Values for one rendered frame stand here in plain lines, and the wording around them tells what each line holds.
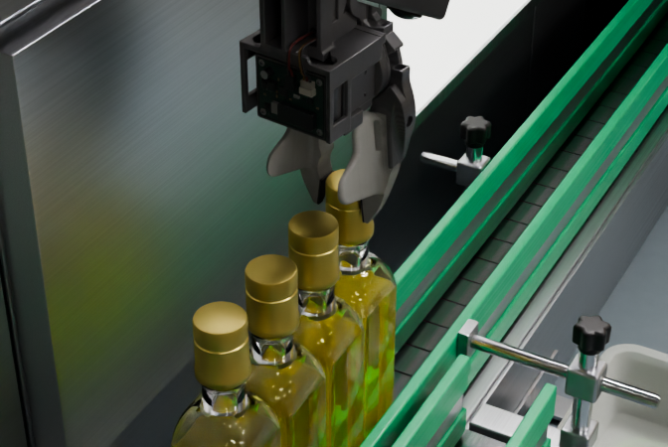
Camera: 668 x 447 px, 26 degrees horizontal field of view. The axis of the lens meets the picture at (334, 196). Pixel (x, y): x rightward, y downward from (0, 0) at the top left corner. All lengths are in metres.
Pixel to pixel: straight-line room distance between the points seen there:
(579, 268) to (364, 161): 0.51
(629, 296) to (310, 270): 0.70
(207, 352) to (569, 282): 0.60
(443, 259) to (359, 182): 0.40
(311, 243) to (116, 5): 0.20
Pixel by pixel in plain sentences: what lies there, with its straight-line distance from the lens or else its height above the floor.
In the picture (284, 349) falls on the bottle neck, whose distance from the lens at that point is 0.95.
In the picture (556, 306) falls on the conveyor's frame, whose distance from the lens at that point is 1.39.
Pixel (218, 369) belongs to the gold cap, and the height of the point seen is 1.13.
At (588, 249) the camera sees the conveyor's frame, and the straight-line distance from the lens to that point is 1.46.
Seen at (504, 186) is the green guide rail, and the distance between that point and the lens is 1.46.
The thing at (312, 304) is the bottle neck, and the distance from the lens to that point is 0.99.
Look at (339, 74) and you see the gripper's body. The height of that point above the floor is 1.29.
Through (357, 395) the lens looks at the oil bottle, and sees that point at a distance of 1.06.
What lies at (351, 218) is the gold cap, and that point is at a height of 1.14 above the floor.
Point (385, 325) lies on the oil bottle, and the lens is 1.08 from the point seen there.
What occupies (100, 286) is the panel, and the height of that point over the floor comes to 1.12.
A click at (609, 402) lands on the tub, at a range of 1.41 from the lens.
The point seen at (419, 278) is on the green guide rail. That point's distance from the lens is 1.29.
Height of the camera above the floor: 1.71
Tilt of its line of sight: 33 degrees down
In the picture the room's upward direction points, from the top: straight up
